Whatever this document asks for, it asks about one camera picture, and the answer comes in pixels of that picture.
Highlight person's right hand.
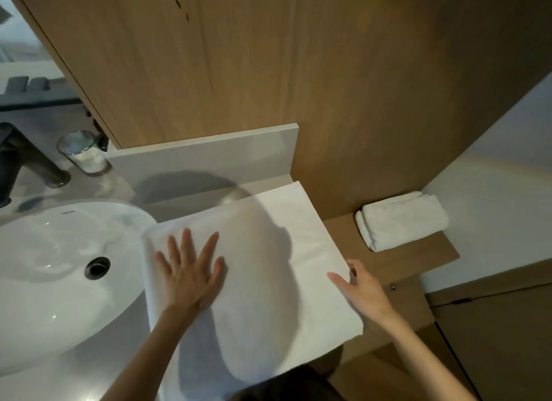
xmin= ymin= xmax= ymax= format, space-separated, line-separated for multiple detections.
xmin=327 ymin=258 xmax=400 ymax=328

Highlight person's left hand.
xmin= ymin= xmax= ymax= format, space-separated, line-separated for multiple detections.
xmin=154 ymin=228 xmax=227 ymax=315

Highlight white towel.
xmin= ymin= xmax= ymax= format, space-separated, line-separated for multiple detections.
xmin=354 ymin=191 xmax=450 ymax=253
xmin=140 ymin=180 xmax=365 ymax=401

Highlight person's left forearm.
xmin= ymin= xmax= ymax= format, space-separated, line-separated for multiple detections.
xmin=101 ymin=303 xmax=204 ymax=401

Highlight person's dark trousers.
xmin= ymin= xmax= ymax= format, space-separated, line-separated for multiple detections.
xmin=224 ymin=364 xmax=346 ymax=401

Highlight black sink drain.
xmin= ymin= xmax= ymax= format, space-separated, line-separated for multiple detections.
xmin=84 ymin=256 xmax=111 ymax=280

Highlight grey stone backsplash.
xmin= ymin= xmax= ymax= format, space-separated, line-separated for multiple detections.
xmin=105 ymin=123 xmax=301 ymax=199

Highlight white oval sink basin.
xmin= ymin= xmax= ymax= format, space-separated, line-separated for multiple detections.
xmin=0 ymin=200 xmax=158 ymax=378

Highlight glass jar with cotton pads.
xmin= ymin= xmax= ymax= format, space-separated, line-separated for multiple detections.
xmin=57 ymin=130 xmax=111 ymax=175

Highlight black faucet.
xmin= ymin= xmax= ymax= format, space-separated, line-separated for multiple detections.
xmin=0 ymin=121 xmax=72 ymax=209

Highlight wooden back panel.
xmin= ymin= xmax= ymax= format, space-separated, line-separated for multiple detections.
xmin=8 ymin=0 xmax=552 ymax=221

